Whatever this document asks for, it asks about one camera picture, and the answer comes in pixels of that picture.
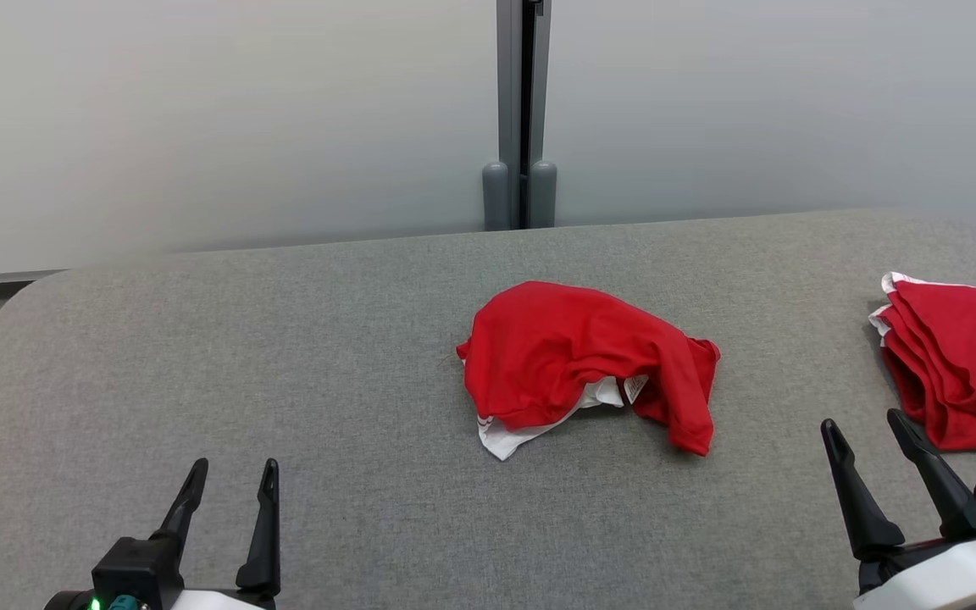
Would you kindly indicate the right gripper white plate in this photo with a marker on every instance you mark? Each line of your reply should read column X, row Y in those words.
column 945, row 580

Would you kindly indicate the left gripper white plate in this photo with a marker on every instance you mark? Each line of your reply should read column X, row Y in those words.
column 217, row 601

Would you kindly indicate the red shirt with white trim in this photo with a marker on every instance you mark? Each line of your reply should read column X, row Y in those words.
column 962, row 364
column 556, row 347

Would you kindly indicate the grey fabric sofa cushion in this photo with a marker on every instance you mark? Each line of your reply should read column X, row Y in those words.
column 285, row 381

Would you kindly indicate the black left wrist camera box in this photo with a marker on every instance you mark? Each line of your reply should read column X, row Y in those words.
column 136, row 568

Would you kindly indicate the grey cylindrical post foot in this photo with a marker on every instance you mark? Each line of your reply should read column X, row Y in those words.
column 543, row 195
column 496, row 195

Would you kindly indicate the grey partition post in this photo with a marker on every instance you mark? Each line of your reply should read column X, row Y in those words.
column 509, row 76

